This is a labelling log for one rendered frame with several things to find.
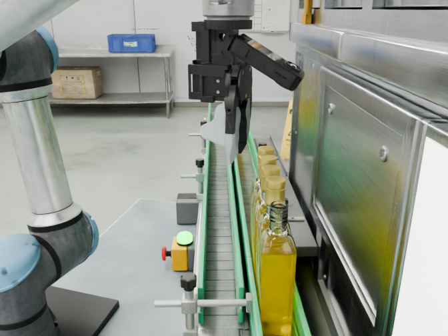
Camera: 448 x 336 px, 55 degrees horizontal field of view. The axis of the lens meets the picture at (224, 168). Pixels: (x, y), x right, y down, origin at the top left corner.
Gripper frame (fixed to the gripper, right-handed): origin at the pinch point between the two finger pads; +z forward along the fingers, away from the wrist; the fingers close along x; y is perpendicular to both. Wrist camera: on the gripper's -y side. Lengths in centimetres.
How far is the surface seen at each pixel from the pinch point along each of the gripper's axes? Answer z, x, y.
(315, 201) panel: 19.9, -29.1, -10.1
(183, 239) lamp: 37, -31, 24
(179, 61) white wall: 52, -541, 252
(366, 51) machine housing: -15.4, -8.1, -17.6
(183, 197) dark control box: 38, -59, 36
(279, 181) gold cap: 5.5, -2.9, -6.2
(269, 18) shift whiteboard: -9, -584, 125
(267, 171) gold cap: 5.7, -7.7, -3.1
